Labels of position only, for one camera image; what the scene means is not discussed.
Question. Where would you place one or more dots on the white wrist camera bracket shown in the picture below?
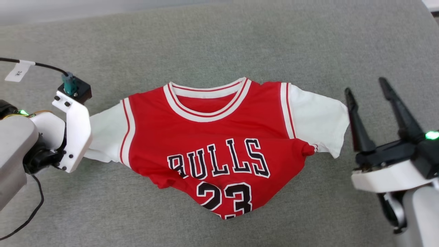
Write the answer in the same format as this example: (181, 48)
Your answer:
(78, 137)

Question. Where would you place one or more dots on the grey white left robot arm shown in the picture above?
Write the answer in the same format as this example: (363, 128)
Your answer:
(13, 154)

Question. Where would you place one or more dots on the red Bulls jersey white sleeves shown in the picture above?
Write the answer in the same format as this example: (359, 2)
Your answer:
(219, 130)

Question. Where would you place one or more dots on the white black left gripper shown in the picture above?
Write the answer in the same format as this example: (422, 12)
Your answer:
(49, 128)

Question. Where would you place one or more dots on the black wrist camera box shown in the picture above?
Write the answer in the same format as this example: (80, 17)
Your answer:
(82, 92)

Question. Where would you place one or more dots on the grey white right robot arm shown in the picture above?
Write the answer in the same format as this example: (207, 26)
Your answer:
(423, 216)

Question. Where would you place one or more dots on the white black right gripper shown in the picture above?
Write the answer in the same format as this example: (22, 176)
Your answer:
(387, 176)

